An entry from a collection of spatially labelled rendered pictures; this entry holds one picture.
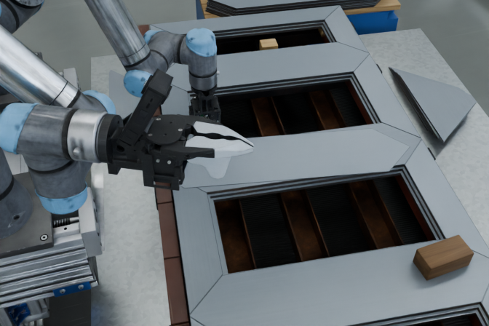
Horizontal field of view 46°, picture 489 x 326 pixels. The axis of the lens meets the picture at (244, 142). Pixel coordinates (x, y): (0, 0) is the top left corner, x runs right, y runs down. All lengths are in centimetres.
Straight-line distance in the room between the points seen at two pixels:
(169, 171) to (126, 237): 90
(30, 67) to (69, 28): 296
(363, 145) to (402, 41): 74
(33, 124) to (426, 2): 360
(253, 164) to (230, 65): 48
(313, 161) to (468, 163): 50
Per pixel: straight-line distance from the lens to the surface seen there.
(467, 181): 183
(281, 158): 164
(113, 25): 137
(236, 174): 160
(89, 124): 83
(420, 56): 229
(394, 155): 171
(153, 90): 75
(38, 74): 99
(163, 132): 80
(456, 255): 145
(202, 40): 146
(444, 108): 200
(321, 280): 140
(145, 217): 173
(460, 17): 413
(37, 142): 86
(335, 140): 172
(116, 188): 183
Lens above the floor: 200
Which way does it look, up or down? 43 degrees down
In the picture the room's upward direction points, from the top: straight up
